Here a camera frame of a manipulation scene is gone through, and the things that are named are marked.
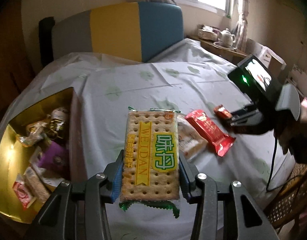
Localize right side curtain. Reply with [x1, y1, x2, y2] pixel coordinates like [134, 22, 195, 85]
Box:
[233, 0, 249, 51]

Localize green yellow cracker pack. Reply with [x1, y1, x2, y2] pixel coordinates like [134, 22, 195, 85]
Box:
[119, 108, 180, 218]

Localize red white round-logo packet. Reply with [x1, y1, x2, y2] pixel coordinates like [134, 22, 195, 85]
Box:
[12, 174, 36, 210]

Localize white cardboard box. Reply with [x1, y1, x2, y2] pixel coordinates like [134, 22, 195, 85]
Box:
[246, 38, 286, 78]

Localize black chair back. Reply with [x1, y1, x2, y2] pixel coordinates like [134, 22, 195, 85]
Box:
[38, 17, 55, 68]

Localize white teapot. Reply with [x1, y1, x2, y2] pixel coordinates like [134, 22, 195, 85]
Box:
[218, 28, 236, 47]

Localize black cable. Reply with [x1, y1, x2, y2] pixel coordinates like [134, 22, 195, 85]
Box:
[265, 137, 307, 193]

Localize black and gold snack packet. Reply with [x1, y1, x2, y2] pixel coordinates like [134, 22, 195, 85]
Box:
[47, 107, 69, 140]

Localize grey yellow blue sofa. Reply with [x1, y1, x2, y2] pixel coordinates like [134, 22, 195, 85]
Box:
[51, 2, 184, 62]

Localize purple snack packet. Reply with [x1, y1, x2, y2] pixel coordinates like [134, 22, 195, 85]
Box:
[37, 140, 68, 174]

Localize gold and brown gift box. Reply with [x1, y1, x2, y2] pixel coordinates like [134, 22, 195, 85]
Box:
[0, 87, 87, 224]

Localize light blue patterned tablecloth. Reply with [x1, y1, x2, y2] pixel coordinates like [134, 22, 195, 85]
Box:
[0, 38, 296, 240]

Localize beige pastry packet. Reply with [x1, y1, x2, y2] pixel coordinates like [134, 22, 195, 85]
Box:
[177, 114, 208, 160]

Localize white sachet with black label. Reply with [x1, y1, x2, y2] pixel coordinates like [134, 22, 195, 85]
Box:
[29, 147, 66, 191]

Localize wooden side table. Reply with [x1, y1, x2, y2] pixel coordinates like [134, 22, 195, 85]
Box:
[187, 35, 247, 65]

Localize large red snack packet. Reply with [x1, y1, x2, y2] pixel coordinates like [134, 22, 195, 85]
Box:
[185, 109, 236, 157]

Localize clear orange snack packet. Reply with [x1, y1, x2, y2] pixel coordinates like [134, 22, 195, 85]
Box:
[16, 114, 51, 147]

